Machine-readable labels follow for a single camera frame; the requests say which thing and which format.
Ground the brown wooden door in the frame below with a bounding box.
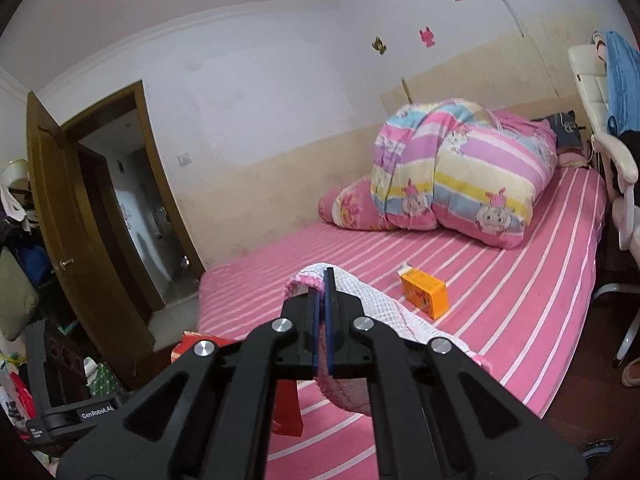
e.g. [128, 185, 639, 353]
[26, 81, 205, 382]

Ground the pink rabbit wall sticker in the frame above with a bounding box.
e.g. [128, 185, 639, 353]
[419, 26, 435, 48]

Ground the white office chair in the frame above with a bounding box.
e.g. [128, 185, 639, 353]
[566, 43, 640, 366]

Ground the orange medicine box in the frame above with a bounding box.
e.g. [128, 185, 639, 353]
[398, 263, 449, 320]

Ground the red snack wrapper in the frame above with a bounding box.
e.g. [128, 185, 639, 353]
[170, 332, 304, 437]

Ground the colourful cartoon quilt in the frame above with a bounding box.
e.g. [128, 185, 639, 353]
[370, 99, 558, 249]

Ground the white wall switch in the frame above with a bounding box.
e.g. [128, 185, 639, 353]
[177, 153, 191, 166]

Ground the pink white mesh bag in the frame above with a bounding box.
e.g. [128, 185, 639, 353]
[284, 262, 491, 416]

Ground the pink floral pillow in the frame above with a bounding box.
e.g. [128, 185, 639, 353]
[318, 176, 395, 231]

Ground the blue towel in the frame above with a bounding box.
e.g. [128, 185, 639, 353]
[592, 30, 639, 136]

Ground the dark blue pillow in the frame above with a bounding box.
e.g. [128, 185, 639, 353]
[535, 110, 584, 153]

